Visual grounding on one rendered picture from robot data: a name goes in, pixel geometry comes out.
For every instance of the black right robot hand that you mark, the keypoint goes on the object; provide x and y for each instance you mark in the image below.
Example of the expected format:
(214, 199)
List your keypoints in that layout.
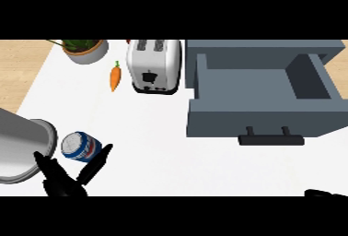
(319, 193)

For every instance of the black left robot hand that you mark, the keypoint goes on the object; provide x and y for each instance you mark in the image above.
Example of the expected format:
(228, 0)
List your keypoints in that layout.
(60, 181)

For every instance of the blue and white can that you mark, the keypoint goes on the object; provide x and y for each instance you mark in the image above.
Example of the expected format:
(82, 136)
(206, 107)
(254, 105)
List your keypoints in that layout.
(80, 146)

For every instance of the grey open drawer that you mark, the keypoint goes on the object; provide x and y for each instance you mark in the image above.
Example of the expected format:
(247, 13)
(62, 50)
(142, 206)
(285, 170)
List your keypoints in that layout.
(267, 101)

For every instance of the large grey metal pot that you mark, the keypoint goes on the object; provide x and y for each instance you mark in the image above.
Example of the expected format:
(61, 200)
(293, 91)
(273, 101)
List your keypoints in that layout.
(21, 146)

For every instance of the orange carrot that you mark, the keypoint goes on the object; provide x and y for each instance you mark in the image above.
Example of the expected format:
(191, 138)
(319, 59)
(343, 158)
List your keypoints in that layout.
(116, 77)

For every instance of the white toaster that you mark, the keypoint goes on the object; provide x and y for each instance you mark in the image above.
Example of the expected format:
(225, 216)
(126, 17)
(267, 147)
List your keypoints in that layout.
(154, 66)

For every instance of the potted green plant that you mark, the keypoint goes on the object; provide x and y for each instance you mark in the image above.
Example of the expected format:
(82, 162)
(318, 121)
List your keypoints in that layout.
(85, 49)

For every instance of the grey cabinet body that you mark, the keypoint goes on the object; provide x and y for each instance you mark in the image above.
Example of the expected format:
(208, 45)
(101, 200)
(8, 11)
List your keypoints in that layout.
(267, 49)

